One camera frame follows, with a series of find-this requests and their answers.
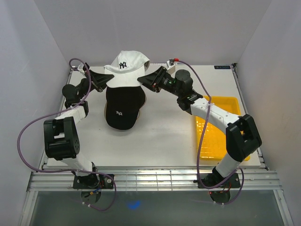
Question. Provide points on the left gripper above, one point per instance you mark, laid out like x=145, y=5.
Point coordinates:
x=100, y=79

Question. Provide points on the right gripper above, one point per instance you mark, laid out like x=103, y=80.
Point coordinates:
x=154, y=80

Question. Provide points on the white baseball cap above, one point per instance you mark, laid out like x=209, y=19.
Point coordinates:
x=127, y=67

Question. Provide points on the black cap white logo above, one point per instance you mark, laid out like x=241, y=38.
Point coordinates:
x=123, y=105

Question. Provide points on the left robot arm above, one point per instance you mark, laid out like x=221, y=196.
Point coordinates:
x=60, y=134

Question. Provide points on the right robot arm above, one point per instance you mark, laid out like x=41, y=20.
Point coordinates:
x=242, y=136

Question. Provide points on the yellow plastic tray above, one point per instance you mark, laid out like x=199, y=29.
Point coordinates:
x=214, y=141

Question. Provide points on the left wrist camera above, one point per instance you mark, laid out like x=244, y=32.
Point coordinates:
x=79, y=68

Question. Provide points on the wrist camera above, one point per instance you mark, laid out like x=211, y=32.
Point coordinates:
x=79, y=68
x=171, y=65

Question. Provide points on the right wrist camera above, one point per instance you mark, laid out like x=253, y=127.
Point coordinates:
x=171, y=65

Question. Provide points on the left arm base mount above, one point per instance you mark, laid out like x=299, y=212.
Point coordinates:
x=92, y=181

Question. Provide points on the aluminium front rail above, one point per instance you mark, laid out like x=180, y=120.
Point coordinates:
x=153, y=180

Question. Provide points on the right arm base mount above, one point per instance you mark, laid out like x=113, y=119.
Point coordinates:
x=210, y=180

